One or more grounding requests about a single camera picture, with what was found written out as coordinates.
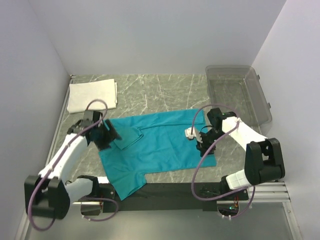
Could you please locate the teal t shirt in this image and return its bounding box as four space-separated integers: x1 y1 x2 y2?
99 109 206 200

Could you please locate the clear plastic bin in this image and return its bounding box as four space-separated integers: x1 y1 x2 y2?
205 65 272 127

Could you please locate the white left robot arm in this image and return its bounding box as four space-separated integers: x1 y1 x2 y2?
24 110 121 220

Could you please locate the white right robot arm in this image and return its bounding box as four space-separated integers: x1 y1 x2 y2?
186 107 286 200

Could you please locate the folded white t shirt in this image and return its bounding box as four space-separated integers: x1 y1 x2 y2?
67 79 118 114

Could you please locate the black base crossbar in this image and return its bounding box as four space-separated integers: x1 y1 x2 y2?
99 182 245 213

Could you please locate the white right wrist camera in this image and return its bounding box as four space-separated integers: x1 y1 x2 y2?
184 127 203 143

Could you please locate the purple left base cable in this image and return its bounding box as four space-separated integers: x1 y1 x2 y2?
83 197 120 222

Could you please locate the aluminium frame rail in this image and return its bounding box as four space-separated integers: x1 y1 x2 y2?
70 182 291 205

